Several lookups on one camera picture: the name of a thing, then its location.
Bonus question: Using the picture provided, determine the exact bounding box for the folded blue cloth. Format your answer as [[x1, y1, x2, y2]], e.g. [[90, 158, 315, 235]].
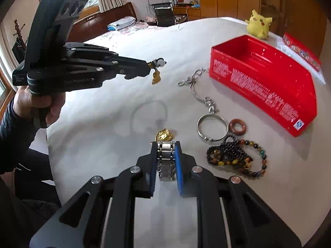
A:
[[107, 16, 136, 31]]

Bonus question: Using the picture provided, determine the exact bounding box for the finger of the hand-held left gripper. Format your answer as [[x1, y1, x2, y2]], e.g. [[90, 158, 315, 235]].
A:
[[63, 42, 148, 66], [68, 56, 154, 81]]

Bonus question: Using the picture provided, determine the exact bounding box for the black office chair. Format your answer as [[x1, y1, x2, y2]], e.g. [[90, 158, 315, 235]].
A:
[[151, 2, 176, 27]]

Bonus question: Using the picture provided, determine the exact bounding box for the silver metal watch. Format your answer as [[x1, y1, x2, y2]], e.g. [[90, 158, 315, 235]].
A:
[[156, 141, 177, 181]]

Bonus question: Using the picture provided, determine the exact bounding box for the yellow plush toy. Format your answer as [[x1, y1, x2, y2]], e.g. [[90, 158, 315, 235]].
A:
[[245, 10, 273, 40]]

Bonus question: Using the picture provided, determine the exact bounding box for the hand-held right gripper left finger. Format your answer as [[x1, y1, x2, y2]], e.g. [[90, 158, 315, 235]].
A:
[[30, 142, 159, 248]]

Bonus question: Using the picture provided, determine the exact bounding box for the floral bedspread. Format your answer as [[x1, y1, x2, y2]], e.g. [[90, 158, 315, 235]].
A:
[[96, 21, 172, 51]]

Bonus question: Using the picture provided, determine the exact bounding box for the brown wooden headboard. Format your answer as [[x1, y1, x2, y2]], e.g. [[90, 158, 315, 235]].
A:
[[66, 2, 139, 43]]

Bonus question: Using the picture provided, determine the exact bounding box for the black bead bracelet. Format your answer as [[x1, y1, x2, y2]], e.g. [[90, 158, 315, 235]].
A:
[[206, 134, 252, 169]]

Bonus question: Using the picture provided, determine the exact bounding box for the wooden desk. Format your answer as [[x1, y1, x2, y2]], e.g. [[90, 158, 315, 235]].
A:
[[173, 4, 201, 22]]

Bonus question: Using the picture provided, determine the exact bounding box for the red printed box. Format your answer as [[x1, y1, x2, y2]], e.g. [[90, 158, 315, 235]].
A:
[[283, 33, 322, 70]]

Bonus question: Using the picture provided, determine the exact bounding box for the gold nugget pendant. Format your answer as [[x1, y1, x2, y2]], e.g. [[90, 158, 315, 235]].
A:
[[131, 100, 177, 142]]

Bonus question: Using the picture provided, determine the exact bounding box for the gold pendant with white bead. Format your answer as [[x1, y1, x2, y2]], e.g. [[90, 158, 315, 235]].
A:
[[147, 57, 167, 85]]

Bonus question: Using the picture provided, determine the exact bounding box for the person's left forearm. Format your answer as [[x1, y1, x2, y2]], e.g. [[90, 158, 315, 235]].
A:
[[0, 97, 49, 177]]

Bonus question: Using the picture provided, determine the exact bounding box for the white towel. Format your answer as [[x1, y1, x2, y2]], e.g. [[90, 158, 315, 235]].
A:
[[275, 36, 326, 84]]

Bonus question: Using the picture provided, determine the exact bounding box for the silver chain necklace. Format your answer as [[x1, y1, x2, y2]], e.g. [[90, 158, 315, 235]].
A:
[[177, 67, 220, 114]]

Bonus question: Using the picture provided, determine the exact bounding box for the red plastic box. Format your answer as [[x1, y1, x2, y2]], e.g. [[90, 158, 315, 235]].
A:
[[209, 35, 318, 137]]

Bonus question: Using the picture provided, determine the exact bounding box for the brown wooden ring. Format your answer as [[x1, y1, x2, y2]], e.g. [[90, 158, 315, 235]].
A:
[[228, 118, 249, 135]]

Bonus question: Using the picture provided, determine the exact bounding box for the person's left hand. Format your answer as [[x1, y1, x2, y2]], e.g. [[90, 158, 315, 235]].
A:
[[13, 85, 66, 128]]

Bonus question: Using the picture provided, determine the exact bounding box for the silver bangle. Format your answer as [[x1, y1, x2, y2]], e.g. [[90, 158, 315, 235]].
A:
[[197, 114, 228, 144]]

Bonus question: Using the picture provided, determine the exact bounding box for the dark coat rack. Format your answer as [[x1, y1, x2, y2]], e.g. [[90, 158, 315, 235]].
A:
[[12, 19, 28, 62]]

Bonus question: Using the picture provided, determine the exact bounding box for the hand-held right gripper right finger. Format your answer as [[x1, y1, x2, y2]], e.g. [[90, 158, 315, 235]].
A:
[[174, 142, 302, 248]]

